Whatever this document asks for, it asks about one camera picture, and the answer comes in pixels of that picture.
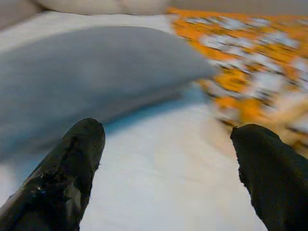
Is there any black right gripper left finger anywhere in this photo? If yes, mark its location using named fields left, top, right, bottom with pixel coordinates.
left=0, top=117, right=106, bottom=231

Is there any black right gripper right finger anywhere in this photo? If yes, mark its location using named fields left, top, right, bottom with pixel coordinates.
left=230, top=124, right=308, bottom=231

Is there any yellow egg print blanket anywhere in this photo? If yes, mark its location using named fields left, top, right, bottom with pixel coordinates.
left=166, top=6, right=308, bottom=159

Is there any white quilted bed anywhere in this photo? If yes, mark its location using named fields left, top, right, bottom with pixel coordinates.
left=0, top=11, right=268, bottom=231

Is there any grey pillow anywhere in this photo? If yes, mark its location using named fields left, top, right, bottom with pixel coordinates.
left=0, top=26, right=216, bottom=154

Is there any cream bolster pillow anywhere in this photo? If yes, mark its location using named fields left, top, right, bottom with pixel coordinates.
left=31, top=0, right=174, bottom=15

